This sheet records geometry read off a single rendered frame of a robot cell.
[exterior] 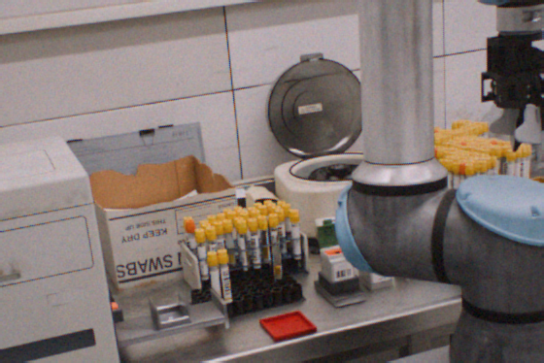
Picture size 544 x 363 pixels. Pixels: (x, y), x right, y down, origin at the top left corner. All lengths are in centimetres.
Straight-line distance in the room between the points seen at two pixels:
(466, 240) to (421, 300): 39
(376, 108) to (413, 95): 4
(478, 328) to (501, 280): 7
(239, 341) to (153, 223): 32
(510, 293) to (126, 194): 97
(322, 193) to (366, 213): 55
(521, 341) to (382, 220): 21
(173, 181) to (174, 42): 29
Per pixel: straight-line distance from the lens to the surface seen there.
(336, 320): 131
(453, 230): 99
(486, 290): 100
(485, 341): 103
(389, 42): 100
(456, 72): 208
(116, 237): 148
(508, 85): 146
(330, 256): 135
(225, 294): 134
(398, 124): 101
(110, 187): 175
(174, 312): 130
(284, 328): 129
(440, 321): 137
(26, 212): 114
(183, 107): 182
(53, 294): 118
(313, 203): 158
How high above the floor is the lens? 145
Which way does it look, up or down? 19 degrees down
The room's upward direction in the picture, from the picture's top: 6 degrees counter-clockwise
